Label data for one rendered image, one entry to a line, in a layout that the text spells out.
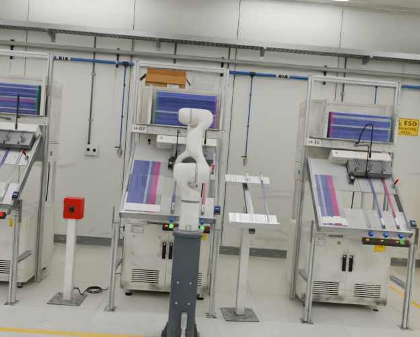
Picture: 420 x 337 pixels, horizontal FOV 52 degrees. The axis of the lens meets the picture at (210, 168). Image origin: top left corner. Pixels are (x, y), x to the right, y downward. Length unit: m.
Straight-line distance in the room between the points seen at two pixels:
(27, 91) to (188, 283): 2.07
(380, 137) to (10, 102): 3.04
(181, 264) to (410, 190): 3.61
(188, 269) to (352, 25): 3.77
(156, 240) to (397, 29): 3.78
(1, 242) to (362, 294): 2.90
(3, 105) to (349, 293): 3.18
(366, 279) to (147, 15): 3.62
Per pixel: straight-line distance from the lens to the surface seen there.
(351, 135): 3.78
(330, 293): 3.77
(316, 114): 3.90
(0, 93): 3.92
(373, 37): 5.62
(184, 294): 2.75
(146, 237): 3.51
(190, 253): 2.69
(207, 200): 3.25
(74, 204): 3.38
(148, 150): 3.57
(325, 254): 3.67
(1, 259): 3.85
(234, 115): 5.10
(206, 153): 3.46
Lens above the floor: 1.22
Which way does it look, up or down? 3 degrees down
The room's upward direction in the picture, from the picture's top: 4 degrees clockwise
